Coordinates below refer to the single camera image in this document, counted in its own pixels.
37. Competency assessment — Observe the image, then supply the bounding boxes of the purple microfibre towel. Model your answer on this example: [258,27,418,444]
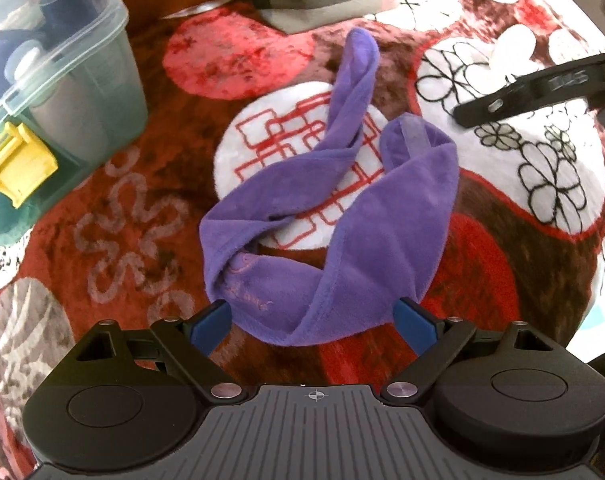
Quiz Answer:
[199,28,460,347]

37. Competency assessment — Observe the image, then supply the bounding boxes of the clear plastic toolbox yellow latch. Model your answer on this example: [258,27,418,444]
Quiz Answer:
[0,0,147,245]

